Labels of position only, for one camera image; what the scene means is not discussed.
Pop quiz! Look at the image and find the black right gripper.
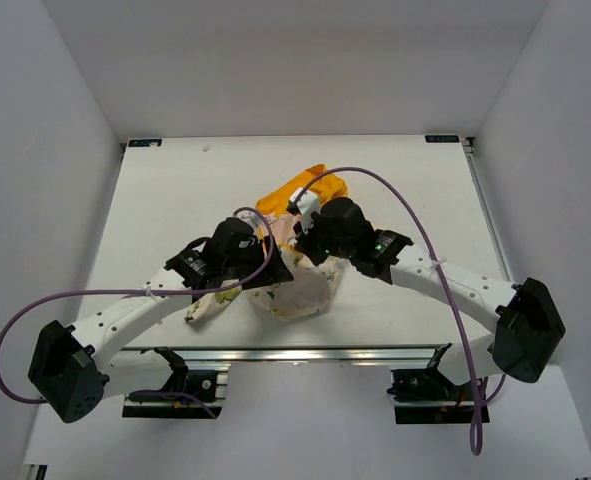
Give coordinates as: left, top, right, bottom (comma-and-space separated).
294, 210, 355, 267

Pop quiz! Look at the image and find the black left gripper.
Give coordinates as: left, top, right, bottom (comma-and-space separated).
223, 235, 294, 290

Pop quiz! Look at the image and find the cream dinosaur print baby jacket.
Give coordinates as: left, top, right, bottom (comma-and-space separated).
185, 164, 347, 323

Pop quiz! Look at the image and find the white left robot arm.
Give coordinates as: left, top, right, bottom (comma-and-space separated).
28, 207, 293, 423

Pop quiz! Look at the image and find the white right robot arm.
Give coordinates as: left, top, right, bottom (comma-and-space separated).
287, 190, 566, 399

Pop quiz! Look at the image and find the blue right corner label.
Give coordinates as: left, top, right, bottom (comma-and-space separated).
424, 134, 460, 144

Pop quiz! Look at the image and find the blue corner label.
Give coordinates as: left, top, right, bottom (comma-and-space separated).
424, 134, 460, 144
127, 138, 162, 148

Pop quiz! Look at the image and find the blue left corner label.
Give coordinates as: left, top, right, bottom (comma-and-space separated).
127, 138, 162, 148

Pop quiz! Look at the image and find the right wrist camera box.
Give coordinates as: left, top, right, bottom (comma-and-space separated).
286, 187, 321, 231

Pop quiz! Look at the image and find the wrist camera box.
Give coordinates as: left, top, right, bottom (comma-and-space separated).
286, 187, 321, 231
233, 207, 265, 229

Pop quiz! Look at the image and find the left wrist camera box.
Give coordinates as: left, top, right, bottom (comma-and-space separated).
233, 207, 265, 229

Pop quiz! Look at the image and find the aluminium front table rail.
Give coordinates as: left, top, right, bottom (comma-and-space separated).
64, 345, 546, 365

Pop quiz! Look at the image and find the aluminium right side rail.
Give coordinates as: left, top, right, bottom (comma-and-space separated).
463, 137, 546, 361

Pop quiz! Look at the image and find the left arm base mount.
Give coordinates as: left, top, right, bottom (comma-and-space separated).
122, 367, 228, 420

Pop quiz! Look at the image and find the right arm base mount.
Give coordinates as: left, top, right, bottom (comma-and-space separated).
386, 368, 474, 425

